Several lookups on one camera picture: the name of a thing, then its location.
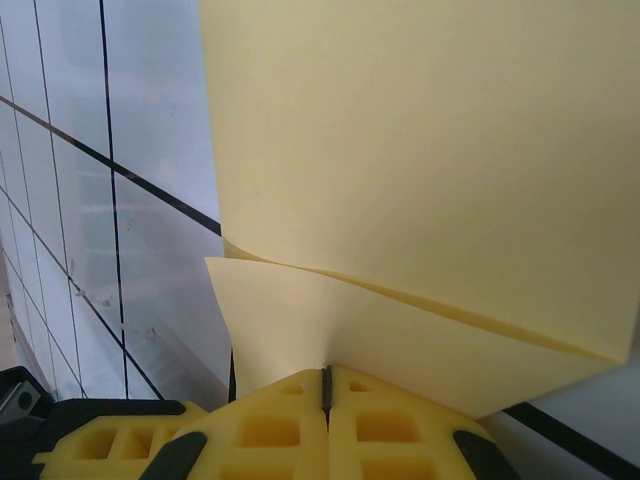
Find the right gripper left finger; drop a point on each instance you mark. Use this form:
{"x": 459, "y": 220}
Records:
{"x": 260, "y": 440}

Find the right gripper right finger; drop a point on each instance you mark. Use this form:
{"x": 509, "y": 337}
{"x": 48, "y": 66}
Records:
{"x": 390, "y": 440}

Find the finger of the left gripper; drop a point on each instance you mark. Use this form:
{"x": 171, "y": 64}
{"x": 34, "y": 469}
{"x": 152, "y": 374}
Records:
{"x": 70, "y": 442}

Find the yellow paper sheet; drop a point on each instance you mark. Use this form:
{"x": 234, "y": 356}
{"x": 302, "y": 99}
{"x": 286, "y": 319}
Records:
{"x": 400, "y": 150}

